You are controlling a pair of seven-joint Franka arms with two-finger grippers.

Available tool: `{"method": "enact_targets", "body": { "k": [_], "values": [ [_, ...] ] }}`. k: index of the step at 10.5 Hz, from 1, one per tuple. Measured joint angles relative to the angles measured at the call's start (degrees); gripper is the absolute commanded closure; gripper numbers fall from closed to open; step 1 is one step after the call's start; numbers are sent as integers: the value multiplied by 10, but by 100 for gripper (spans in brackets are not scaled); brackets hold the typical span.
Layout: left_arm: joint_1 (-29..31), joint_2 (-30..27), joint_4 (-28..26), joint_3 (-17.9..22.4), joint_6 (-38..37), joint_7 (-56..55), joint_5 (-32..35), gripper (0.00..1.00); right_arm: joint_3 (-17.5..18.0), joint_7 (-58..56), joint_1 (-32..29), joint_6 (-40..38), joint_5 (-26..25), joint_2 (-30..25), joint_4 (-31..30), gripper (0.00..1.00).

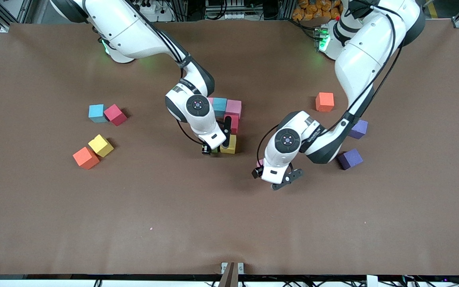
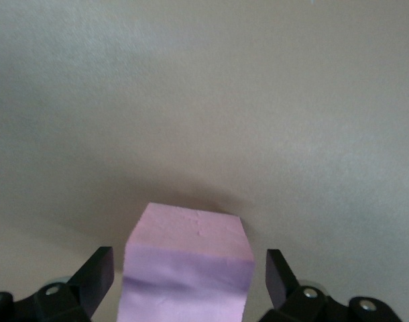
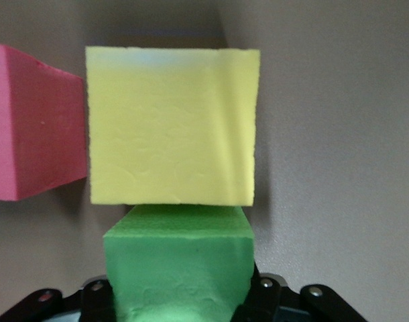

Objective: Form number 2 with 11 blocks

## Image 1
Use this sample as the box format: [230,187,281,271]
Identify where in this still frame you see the small metal bracket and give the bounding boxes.
[221,262,245,275]

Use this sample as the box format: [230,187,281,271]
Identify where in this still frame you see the yellow foam block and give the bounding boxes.
[220,135,237,154]
[88,134,114,157]

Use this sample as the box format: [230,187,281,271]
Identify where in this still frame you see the crimson foam block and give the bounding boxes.
[224,115,239,135]
[104,104,128,126]

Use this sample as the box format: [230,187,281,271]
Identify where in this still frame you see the orange snack bags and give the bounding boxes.
[292,0,343,21]

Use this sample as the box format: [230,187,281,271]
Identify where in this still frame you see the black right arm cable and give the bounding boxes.
[124,0,204,145]

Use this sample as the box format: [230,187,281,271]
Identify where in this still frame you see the orange foam block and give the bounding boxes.
[316,92,335,112]
[73,147,100,170]

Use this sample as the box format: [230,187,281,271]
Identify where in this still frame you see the purple foam block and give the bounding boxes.
[349,120,369,140]
[338,148,363,171]

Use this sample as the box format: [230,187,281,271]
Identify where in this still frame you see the white power strip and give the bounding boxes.
[138,0,174,22]

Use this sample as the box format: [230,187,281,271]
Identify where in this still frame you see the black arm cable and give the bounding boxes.
[124,0,204,145]
[257,0,403,161]

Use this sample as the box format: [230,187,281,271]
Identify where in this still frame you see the light blue foam block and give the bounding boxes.
[88,104,108,123]
[212,98,228,117]

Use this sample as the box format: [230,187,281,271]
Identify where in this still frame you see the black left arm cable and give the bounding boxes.
[257,0,403,161]

